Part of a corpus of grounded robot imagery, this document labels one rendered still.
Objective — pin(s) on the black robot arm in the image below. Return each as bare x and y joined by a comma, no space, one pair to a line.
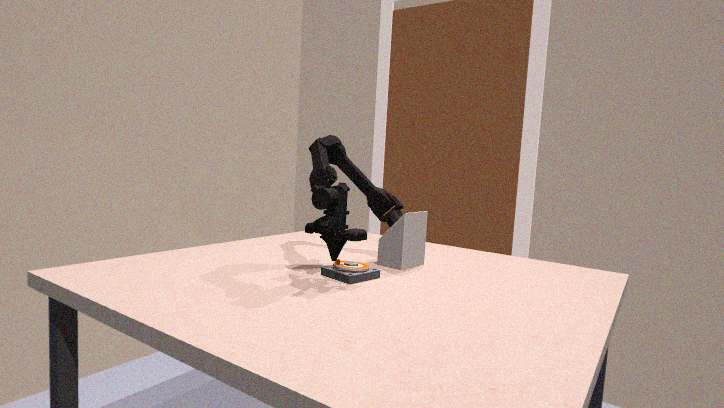
329,150

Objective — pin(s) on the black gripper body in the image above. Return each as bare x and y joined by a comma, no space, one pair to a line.
349,234

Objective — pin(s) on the orange round plate with holes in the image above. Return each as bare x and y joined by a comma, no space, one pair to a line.
340,265

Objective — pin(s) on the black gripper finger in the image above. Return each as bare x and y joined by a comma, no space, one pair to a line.
338,244
329,244

